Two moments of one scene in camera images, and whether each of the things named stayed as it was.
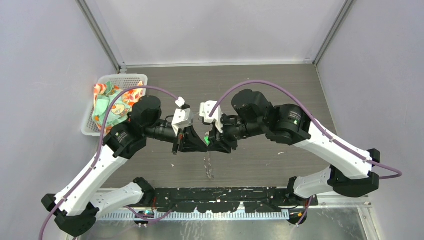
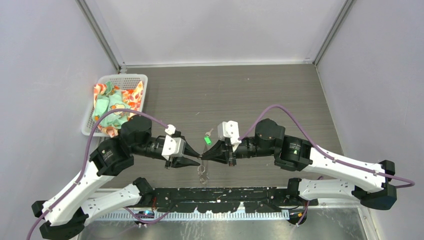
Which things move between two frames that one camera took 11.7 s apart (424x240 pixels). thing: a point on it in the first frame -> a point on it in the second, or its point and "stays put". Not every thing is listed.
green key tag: (206, 139) stays put
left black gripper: (191, 142) -> (178, 161)
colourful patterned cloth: (104, 96) stays put
